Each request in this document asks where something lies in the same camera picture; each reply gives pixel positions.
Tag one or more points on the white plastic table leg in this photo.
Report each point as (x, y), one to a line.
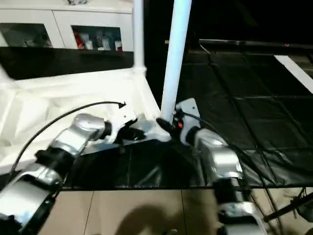
(139, 31)
(5, 76)
(176, 61)

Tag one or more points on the brown television bench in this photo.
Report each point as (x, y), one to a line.
(306, 61)

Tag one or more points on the white plastic table top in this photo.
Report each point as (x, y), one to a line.
(61, 93)

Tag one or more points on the black work mat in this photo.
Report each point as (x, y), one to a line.
(256, 110)

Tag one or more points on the dark blue black cabinet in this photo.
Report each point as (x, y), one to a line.
(156, 24)

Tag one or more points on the grey black device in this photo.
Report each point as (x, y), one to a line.
(306, 210)

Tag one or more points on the black television screen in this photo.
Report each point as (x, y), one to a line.
(256, 19)

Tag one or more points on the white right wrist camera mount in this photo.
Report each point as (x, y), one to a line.
(189, 107)

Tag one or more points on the black metal stand bar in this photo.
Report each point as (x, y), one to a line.
(286, 208)

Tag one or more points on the red white package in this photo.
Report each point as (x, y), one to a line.
(78, 40)

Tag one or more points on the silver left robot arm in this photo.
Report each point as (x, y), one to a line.
(73, 132)

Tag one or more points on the white glass-door cabinet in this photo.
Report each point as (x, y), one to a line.
(36, 14)

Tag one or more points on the dark right robot foot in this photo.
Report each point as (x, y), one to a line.
(171, 232)

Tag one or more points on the white board strip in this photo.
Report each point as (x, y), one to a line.
(293, 71)

